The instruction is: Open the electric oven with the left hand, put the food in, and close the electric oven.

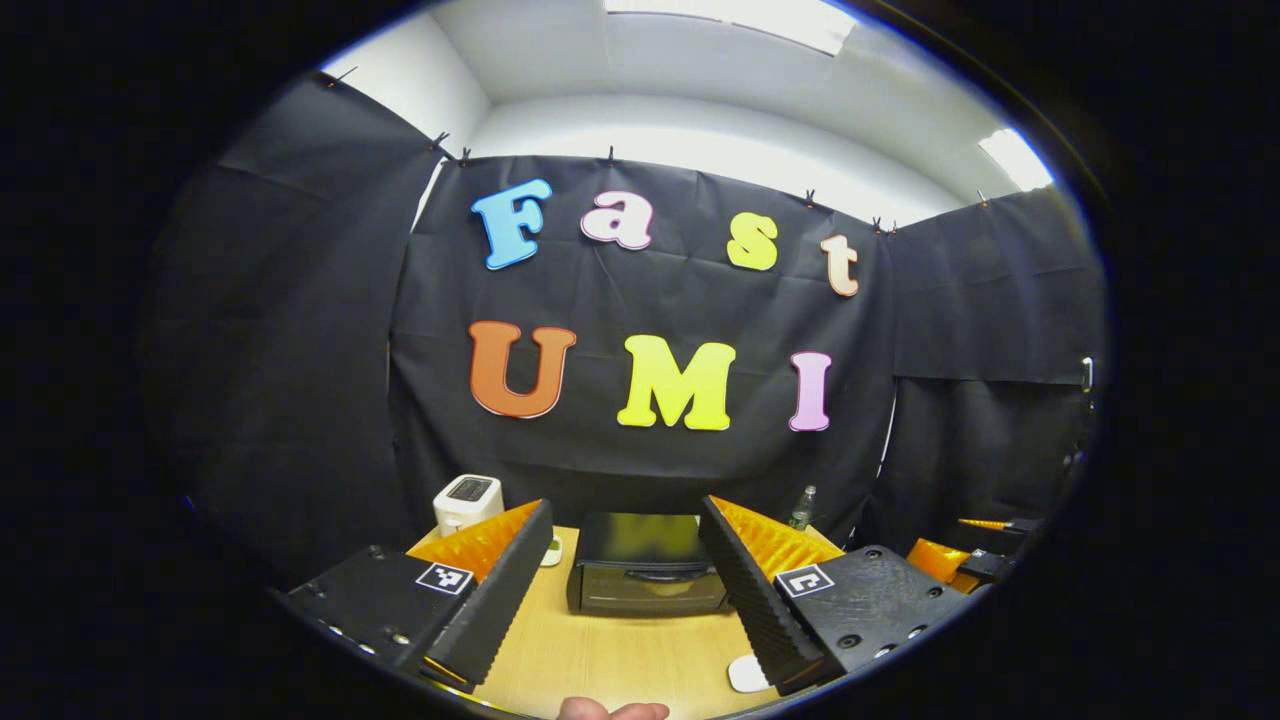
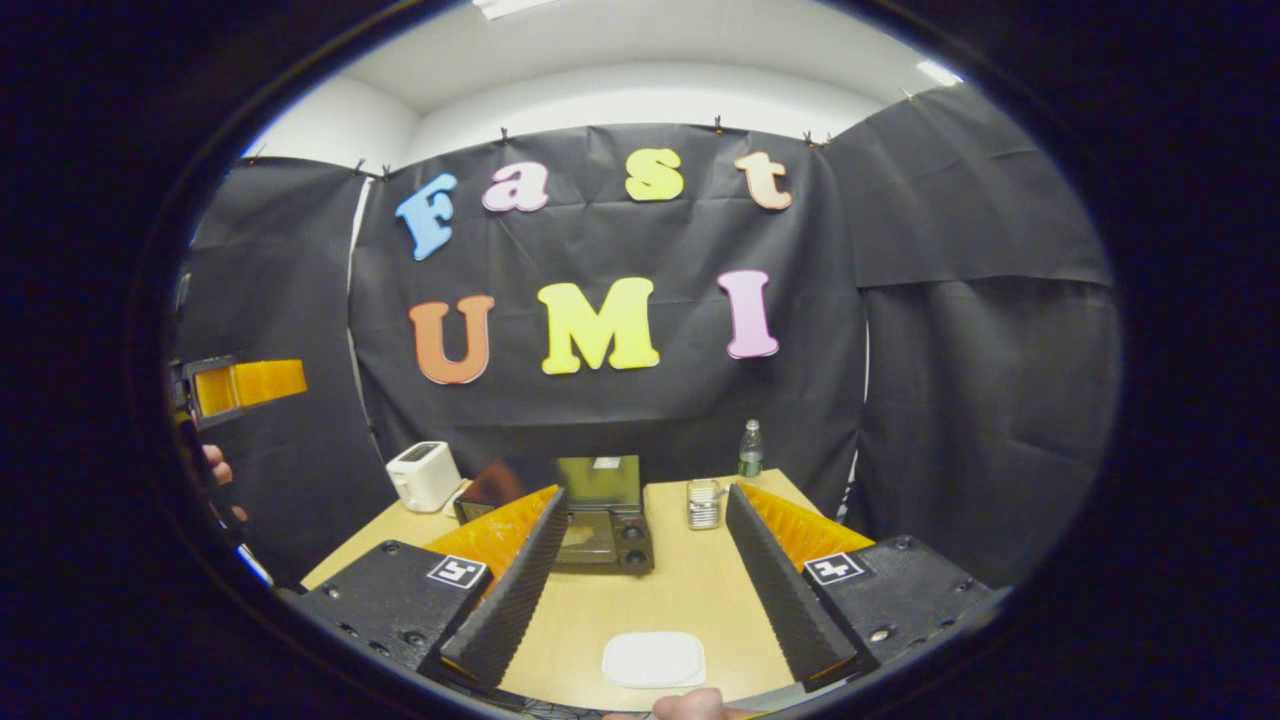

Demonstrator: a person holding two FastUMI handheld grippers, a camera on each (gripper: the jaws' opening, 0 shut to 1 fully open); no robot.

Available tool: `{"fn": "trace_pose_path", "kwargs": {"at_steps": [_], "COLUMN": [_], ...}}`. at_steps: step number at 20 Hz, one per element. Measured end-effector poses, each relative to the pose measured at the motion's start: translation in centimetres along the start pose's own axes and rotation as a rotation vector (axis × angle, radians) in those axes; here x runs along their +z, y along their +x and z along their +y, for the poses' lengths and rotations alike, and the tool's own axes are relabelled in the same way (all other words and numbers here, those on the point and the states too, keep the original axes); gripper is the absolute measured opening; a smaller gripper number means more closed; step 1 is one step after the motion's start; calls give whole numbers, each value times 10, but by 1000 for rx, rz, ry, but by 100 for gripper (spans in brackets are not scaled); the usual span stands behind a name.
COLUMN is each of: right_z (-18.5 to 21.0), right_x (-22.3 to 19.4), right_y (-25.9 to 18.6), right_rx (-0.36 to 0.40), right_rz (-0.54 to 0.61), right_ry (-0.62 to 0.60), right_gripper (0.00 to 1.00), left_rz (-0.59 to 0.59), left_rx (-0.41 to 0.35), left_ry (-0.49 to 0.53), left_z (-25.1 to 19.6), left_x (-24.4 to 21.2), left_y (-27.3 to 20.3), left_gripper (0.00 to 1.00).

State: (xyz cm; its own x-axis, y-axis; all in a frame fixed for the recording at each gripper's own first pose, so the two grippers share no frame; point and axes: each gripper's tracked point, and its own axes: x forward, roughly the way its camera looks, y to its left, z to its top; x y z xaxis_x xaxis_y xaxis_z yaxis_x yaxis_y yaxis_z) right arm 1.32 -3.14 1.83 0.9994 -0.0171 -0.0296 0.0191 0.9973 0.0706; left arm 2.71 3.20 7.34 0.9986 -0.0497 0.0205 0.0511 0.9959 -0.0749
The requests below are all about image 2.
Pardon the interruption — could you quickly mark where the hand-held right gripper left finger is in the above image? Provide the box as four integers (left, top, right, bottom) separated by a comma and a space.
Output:
290, 485, 569, 691

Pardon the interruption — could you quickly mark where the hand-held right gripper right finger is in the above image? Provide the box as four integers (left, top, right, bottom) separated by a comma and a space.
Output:
725, 483, 996, 693

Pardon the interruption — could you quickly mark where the black electric oven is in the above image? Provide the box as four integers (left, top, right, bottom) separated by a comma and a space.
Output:
455, 455, 656, 576

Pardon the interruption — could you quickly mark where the glass jar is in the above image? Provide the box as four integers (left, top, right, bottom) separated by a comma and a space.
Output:
686, 478, 723, 531

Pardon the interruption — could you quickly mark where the white plate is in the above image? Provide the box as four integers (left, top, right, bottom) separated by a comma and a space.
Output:
602, 631, 707, 690

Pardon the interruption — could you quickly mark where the white toaster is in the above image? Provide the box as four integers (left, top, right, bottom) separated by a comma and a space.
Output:
386, 441, 463, 514

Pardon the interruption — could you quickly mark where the row of black cloth clips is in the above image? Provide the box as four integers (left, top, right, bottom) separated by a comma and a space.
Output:
245, 112, 916, 181

